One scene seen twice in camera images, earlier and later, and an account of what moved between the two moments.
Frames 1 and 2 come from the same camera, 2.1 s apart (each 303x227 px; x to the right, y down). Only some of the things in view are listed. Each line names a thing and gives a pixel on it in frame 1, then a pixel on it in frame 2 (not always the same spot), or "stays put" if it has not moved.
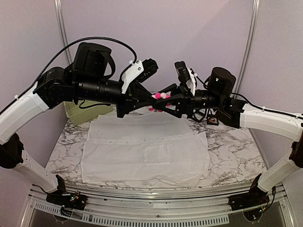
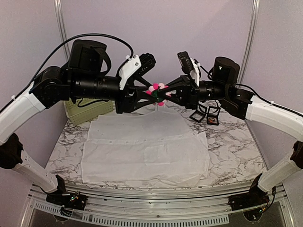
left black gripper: (136, 92) stays put
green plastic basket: (85, 110) stays put
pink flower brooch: (158, 95) -> (159, 95)
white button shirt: (159, 149) stays put
